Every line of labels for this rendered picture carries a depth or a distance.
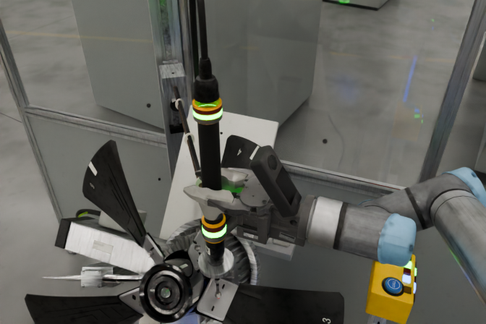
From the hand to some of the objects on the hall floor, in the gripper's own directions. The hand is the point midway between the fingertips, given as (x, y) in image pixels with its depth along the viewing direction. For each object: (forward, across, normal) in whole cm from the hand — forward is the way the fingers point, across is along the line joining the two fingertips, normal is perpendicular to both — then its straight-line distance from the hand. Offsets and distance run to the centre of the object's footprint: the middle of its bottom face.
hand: (196, 179), depth 72 cm
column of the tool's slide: (+38, +58, -151) cm, 166 cm away
